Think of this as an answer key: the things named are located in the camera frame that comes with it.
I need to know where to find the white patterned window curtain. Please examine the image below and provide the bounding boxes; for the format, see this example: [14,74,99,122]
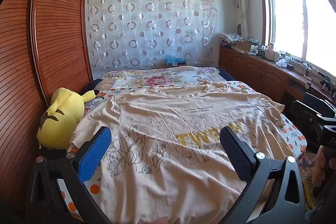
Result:
[231,0,250,41]

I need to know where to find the orange fruit print bed sheet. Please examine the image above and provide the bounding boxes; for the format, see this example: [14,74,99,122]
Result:
[58,84,307,224]

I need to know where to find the sheer circle pattern curtain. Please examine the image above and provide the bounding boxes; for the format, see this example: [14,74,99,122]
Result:
[85,0,219,73]

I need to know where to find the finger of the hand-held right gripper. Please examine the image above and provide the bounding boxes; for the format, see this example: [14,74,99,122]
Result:
[290,100,326,132]

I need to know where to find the white plastic bottle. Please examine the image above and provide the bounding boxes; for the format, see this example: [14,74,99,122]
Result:
[266,43,275,60]

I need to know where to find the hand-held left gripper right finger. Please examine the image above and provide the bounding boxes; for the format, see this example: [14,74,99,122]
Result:
[219,126,306,224]

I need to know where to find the blue box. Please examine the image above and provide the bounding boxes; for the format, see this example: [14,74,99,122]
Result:
[165,54,187,68]

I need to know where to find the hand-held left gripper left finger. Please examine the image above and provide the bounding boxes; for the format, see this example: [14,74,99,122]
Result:
[28,126,113,224]

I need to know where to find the window with wooden frame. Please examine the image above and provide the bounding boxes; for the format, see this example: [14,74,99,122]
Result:
[259,0,336,75]

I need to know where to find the floral quilt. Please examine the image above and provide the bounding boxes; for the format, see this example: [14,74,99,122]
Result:
[94,66,223,98]

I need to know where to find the person's right hand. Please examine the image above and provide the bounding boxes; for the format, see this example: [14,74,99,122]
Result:
[312,147,328,188]

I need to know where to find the beige printed t-shirt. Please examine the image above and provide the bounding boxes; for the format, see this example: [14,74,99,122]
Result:
[73,81,285,224]

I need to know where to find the stack of folded cloths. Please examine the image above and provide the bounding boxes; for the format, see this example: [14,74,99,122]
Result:
[219,32,243,45]

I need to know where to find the cardboard box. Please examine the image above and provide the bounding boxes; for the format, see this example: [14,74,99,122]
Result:
[235,40,254,52]

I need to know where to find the yellow plush toy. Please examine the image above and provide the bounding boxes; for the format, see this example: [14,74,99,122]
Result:
[37,88,96,149]

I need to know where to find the low wooden cabinet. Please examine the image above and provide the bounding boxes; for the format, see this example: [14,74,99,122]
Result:
[219,44,336,114]

